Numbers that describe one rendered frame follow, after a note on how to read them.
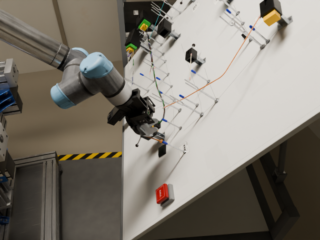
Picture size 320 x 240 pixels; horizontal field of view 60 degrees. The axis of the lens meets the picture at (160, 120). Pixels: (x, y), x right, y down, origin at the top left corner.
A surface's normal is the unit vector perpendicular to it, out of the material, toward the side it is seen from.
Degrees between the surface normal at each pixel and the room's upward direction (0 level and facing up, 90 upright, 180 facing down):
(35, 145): 0
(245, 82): 53
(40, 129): 0
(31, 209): 0
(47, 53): 74
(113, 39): 90
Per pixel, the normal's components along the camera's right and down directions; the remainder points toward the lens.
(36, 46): 0.34, 0.43
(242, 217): 0.01, -0.72
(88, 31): 0.26, 0.67
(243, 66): -0.79, -0.40
